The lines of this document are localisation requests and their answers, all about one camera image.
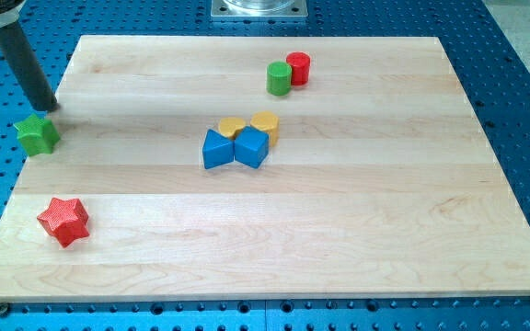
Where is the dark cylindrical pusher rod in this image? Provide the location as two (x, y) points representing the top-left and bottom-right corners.
(0, 20), (57, 111)

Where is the yellow cylinder block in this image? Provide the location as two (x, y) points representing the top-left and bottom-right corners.
(249, 110), (280, 147)

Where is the red cylinder block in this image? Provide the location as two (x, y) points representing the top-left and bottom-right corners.
(286, 51), (311, 86)

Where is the blue triangular block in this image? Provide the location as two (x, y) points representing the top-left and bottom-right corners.
(202, 129), (235, 169)

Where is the yellow heart block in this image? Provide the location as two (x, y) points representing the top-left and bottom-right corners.
(218, 117), (247, 140)

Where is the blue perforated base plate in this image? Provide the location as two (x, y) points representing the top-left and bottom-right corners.
(0, 0), (530, 330)

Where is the light wooden board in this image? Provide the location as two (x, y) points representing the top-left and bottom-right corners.
(0, 35), (530, 302)

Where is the blue cube block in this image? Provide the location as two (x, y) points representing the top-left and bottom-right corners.
(234, 126), (269, 168)

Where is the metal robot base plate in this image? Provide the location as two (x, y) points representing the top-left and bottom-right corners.
(211, 0), (308, 18)

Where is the green star block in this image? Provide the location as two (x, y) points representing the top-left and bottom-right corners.
(13, 114), (61, 156)

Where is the green cylinder block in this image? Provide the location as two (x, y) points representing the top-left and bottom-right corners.
(266, 62), (292, 97)

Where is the red star block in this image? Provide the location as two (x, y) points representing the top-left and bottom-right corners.
(37, 198), (89, 248)

